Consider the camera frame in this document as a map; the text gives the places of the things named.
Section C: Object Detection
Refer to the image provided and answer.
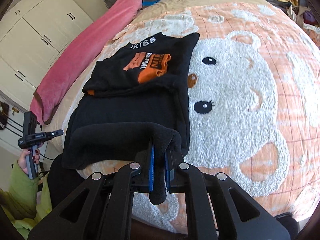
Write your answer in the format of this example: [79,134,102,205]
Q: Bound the black JKISS sweatshirt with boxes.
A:
[62,33,200,205]

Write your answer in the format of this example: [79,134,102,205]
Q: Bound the green sleeve forearm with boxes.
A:
[1,162,53,239]

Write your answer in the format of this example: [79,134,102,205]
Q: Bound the left hand red nails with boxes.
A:
[17,148,41,175]

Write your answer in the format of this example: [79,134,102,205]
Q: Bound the pink plush blanket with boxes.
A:
[30,0,142,125]

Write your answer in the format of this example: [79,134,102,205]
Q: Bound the white wardrobe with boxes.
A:
[1,0,93,109]

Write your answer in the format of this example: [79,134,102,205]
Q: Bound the floral fabric bag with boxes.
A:
[287,5,319,33]

